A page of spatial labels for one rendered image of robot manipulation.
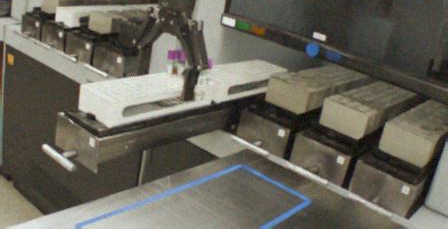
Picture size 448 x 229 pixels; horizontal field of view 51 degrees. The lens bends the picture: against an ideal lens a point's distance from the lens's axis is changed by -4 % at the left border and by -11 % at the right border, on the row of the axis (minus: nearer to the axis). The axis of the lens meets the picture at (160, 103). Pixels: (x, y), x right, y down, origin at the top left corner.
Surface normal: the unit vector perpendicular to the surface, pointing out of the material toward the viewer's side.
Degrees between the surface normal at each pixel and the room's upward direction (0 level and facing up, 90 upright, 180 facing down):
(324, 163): 90
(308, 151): 90
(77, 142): 90
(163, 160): 90
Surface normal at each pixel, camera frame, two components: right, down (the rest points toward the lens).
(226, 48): 0.69, 0.34
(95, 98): -0.71, 0.14
